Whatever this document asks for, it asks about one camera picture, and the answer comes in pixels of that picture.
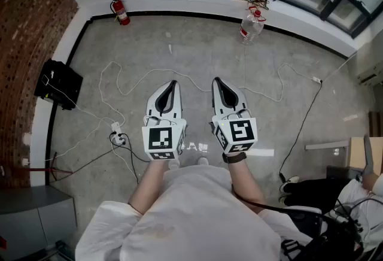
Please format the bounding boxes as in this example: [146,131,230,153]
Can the thin black floor cable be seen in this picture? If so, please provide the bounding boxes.
[278,80,324,184]

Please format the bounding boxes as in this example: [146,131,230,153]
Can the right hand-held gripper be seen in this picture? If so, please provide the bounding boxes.
[208,77,259,155]

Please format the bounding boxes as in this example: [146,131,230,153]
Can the red fire extinguisher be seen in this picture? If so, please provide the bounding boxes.
[110,0,132,27]

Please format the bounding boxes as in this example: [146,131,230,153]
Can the person's right forearm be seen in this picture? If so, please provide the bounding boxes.
[227,160,268,214]

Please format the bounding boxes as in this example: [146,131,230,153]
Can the person's left forearm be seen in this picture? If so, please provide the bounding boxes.
[127,159,172,215]

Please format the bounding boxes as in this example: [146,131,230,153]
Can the white power strip black plugs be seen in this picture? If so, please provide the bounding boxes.
[110,121,127,146]

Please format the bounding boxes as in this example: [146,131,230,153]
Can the black backpack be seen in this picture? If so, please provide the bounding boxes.
[280,208,366,261]

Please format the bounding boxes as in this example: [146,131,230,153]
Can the clear water jug red cap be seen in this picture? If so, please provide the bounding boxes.
[239,8,268,46]

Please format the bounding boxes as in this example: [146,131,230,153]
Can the cardboard box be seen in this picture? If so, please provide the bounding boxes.
[348,133,383,178]

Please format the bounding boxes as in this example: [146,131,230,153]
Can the long white cable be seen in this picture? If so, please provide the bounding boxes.
[98,61,315,123]

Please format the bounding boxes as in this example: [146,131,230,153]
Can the person's white shirt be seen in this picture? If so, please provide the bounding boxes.
[74,163,312,261]

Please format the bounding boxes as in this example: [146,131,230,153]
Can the thick black cable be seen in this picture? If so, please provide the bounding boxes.
[231,184,361,232]

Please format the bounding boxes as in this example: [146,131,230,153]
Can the black box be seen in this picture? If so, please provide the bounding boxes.
[33,58,84,111]

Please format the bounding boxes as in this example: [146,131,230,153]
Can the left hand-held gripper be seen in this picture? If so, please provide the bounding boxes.
[141,80,188,162]

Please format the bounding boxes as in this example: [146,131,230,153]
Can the grey cabinet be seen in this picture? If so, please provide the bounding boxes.
[0,184,78,261]

